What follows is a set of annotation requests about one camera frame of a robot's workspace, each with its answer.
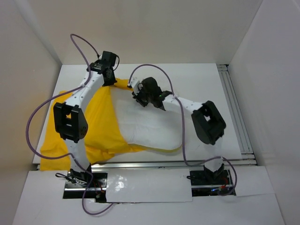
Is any white pillow with yellow edge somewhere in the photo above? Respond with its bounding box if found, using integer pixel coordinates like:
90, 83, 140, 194
111, 87, 182, 153

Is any yellow pillowcase with white print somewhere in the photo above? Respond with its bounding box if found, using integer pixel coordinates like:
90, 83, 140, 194
40, 77, 134, 173

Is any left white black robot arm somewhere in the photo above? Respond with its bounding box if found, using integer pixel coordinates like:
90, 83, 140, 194
53, 51, 120, 187

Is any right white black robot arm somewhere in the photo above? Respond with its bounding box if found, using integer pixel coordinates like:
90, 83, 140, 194
127, 77, 226, 184

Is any white cover plate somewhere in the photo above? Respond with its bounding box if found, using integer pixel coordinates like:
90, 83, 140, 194
105, 169, 193, 203

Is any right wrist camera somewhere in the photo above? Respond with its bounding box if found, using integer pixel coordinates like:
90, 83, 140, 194
127, 77, 141, 93

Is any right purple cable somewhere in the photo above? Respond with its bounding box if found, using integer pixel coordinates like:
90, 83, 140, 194
127, 64, 239, 196

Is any purple cable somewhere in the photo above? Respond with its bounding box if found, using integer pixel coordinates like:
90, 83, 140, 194
25, 33, 115, 215
127, 64, 239, 196

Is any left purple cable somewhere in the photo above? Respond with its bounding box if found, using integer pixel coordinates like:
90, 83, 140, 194
25, 33, 115, 215

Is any aluminium rail front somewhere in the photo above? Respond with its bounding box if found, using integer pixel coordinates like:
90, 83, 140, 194
35, 160, 211, 171

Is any aluminium rail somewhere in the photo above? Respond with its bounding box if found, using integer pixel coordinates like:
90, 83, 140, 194
35, 160, 211, 171
217, 64, 258, 166

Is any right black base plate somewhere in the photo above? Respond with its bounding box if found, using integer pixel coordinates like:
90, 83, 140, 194
187, 170, 234, 197

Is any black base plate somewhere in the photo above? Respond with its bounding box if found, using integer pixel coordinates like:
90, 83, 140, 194
187, 170, 234, 197
63, 172, 108, 203

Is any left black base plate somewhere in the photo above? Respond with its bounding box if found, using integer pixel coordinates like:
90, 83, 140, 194
63, 172, 108, 203

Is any aluminium rail right side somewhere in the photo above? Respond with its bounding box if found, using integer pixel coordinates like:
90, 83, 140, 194
217, 64, 258, 166

